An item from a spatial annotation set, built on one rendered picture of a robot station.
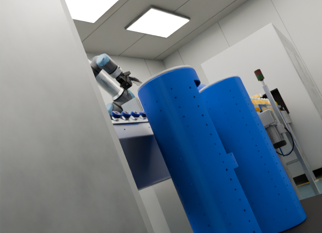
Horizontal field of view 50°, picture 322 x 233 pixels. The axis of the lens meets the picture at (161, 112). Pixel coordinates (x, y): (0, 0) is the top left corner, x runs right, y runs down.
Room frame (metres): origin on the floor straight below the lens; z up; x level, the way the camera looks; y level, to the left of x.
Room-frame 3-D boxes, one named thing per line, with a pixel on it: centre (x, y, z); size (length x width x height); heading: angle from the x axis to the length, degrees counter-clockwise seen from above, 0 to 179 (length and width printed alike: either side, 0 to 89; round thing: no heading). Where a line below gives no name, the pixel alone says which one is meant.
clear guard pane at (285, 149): (3.42, -1.01, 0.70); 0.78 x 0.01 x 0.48; 153
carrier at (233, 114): (2.07, -0.38, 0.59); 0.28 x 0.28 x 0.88
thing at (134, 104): (1.80, 0.13, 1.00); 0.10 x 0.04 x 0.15; 63
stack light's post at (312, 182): (3.16, -0.98, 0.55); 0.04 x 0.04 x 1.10; 63
